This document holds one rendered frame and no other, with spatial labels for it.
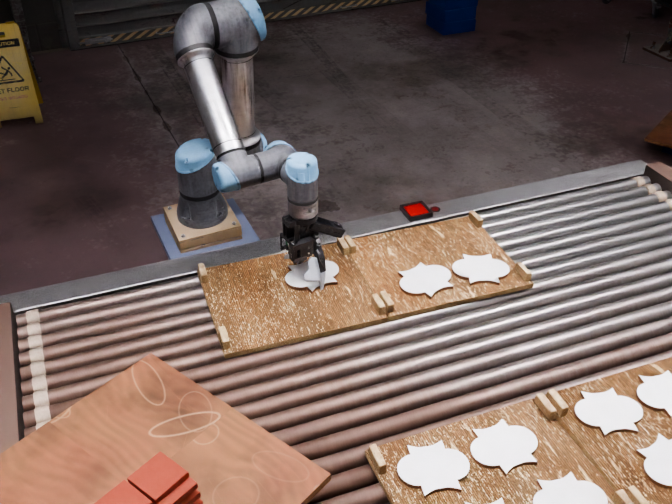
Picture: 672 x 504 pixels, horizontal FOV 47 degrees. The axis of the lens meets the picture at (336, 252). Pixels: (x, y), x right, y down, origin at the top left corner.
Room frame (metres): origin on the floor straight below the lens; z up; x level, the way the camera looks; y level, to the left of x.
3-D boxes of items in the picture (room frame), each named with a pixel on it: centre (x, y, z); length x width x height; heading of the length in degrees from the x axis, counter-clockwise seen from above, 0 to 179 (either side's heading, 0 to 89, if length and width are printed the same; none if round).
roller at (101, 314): (1.77, -0.13, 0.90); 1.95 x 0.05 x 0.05; 111
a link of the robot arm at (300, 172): (1.60, 0.08, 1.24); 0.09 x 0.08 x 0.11; 27
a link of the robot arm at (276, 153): (1.68, 0.14, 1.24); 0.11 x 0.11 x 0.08; 27
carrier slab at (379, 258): (1.68, -0.27, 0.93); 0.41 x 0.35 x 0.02; 109
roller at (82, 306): (1.82, -0.11, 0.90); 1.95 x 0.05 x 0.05; 111
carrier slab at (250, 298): (1.55, 0.12, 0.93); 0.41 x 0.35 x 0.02; 109
